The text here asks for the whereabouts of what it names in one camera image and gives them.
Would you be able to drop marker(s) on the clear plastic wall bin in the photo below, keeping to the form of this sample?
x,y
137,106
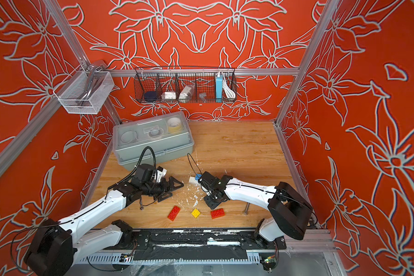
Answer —
x,y
70,93

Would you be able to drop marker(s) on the red lego brick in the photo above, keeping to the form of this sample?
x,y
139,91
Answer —
x,y
174,213
217,213

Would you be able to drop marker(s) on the white lego brick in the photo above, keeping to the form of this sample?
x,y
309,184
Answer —
x,y
193,181

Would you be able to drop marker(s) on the dark blue round object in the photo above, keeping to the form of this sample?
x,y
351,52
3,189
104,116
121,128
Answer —
x,y
150,96

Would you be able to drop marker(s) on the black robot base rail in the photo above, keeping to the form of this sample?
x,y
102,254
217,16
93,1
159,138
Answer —
x,y
197,244

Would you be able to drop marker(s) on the light blue box in basket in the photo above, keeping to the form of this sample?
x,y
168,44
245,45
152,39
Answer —
x,y
218,88

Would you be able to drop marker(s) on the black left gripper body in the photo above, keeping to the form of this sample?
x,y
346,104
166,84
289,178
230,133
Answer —
x,y
154,188

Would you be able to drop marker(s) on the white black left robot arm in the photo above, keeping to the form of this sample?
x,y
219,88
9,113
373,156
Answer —
x,y
58,245

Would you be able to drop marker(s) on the black wire wall basket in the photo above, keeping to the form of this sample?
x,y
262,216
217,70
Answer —
x,y
166,79

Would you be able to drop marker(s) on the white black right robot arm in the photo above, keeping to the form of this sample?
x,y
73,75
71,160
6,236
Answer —
x,y
290,212

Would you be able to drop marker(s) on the grey translucent plastic storage box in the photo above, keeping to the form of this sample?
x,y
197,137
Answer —
x,y
130,139

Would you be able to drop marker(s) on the yellow tape roll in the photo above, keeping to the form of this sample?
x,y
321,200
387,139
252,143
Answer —
x,y
174,124

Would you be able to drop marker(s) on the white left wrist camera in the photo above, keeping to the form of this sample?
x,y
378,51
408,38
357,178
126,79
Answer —
x,y
160,174

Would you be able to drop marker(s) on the white packet in basket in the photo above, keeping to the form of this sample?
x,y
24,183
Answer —
x,y
186,94

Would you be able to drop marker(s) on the metal bolt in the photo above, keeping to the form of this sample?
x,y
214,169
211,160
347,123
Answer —
x,y
245,212

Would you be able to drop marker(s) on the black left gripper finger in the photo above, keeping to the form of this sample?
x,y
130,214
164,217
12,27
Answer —
x,y
172,184
163,196

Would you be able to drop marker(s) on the white box in basket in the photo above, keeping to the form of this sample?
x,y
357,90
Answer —
x,y
169,96

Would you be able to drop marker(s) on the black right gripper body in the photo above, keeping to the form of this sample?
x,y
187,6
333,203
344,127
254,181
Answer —
x,y
212,194

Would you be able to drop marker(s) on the yellow lego brick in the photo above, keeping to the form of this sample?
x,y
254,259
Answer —
x,y
195,213

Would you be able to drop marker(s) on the metal tongs in bin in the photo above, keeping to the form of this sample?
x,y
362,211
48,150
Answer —
x,y
92,70

